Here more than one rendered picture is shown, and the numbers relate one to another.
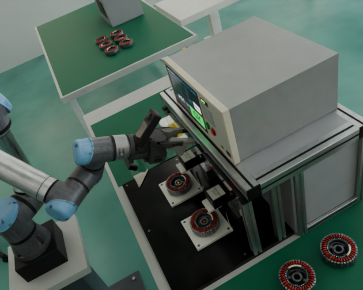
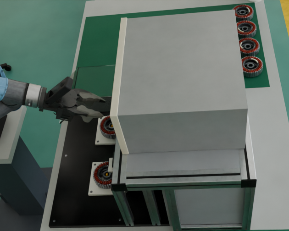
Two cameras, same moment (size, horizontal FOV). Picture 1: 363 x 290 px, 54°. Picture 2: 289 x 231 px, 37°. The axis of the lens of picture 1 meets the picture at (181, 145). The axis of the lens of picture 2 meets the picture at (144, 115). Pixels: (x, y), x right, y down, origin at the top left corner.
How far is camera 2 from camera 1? 67 cm
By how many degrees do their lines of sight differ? 21
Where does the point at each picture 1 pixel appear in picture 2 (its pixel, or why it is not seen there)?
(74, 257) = (3, 145)
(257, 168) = (135, 167)
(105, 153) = (14, 98)
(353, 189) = (239, 218)
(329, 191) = (209, 211)
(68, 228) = (13, 115)
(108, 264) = not seen: hidden behind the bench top
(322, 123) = (218, 156)
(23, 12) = not seen: outside the picture
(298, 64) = (206, 100)
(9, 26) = not seen: outside the picture
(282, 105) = (176, 128)
